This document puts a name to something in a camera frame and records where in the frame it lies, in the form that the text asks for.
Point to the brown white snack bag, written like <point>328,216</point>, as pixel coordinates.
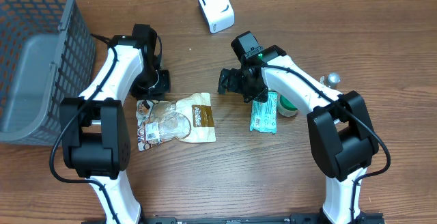
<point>188,120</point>

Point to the dark grey plastic basket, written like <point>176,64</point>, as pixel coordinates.
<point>47,54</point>

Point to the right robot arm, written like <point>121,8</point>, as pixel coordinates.
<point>341,135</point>

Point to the green white can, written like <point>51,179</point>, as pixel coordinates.
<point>285,107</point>

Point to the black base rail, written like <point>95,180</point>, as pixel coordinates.
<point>232,220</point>

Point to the yellow drink bottle grey cap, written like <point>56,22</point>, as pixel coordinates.
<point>331,80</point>

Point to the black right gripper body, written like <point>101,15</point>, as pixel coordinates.
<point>242,85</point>

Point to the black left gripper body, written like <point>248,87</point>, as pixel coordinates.
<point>150,82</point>

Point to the mint green tissue pack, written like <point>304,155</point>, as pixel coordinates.
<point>264,114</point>

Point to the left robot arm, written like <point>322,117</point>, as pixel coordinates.
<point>94,144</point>

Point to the white barcode scanner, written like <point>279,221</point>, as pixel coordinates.
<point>219,14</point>

